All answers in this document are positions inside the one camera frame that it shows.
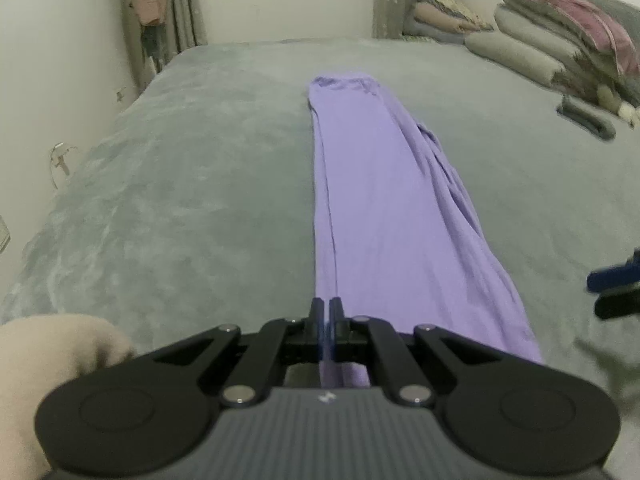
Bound white charger with cable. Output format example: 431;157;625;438
49;142;79;189

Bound dark hanging garment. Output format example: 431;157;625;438
141;24;168;73

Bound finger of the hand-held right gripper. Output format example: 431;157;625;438
595;290;640;320
586;247;640;294

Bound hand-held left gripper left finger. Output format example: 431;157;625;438
149;297;326;408

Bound patterned quilt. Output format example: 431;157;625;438
552;52;640;127

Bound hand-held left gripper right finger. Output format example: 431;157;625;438
326;298;502;408

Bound grey bed blanket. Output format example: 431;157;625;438
0;37;640;411

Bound purple pants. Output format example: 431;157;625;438
306;75;545;390

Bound grey folded quilt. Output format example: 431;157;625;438
465;32;566;87
492;2;608;63

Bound stack of folded bedding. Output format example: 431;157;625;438
500;0;640;78

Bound beige folded blanket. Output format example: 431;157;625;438
402;2;483;43

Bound dark grey case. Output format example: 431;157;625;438
557;95;617;141

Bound floral pillow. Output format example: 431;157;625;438
432;0;496;31

